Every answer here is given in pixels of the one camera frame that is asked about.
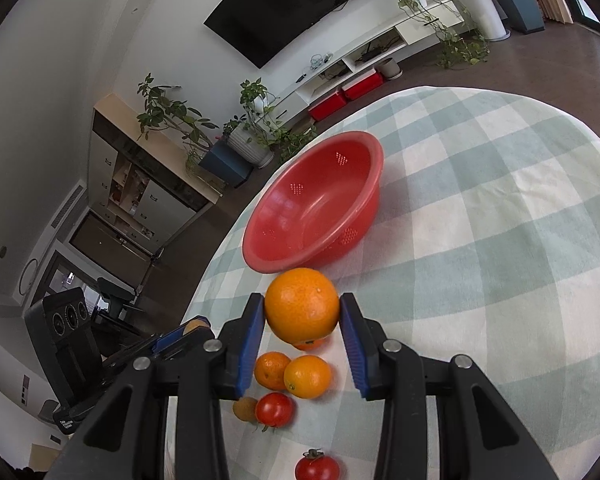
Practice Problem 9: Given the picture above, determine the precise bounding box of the plant in white ribbed planter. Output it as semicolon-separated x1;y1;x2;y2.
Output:
222;110;318;168

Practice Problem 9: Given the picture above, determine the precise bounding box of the red plastic colander bowl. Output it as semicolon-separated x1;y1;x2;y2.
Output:
242;130;385;274

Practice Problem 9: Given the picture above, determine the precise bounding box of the black television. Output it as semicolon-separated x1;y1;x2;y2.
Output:
203;0;378;68

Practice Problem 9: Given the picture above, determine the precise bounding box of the dark orange tangerine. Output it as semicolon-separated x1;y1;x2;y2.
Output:
254;351;293;392

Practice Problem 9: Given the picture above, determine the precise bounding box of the red storage box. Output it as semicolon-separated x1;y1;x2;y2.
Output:
307;91;349;122
341;71;383;101

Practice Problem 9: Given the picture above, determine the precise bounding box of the plant in dark blue planter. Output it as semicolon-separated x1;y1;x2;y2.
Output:
136;72;254;189

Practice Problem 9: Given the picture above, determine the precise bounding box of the white air vent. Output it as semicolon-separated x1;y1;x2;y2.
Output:
50;182;87;231

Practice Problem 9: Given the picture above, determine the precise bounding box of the large orange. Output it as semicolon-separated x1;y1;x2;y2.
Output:
264;268;341;343

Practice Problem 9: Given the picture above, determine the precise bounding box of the bushy plant in white planter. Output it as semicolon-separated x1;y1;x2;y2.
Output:
422;0;512;41

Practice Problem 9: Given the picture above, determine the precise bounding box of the white television cabinet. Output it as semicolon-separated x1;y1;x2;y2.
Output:
275;0;466;128

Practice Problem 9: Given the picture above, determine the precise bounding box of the small white pot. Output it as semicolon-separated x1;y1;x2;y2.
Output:
376;57;403;81

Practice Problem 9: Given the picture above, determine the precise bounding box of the brown kiwi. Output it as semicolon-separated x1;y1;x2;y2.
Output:
231;396;259;423

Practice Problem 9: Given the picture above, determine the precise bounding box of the wooden sideboard cabinet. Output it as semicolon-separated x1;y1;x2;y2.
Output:
87;92;229;252

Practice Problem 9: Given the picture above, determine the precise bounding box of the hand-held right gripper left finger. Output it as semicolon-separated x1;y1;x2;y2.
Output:
45;292;267;480

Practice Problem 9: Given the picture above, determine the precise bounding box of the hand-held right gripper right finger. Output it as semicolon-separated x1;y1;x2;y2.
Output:
338;292;562;480

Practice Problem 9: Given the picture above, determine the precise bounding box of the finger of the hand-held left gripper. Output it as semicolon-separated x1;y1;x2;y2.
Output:
101;337;155;370
151;326;212;358

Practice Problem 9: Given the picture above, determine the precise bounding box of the red tomato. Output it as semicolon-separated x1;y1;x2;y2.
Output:
294;449;341;480
254;392;296;432

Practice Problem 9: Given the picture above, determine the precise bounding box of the small plant in white vase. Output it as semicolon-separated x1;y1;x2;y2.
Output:
237;77;282;126

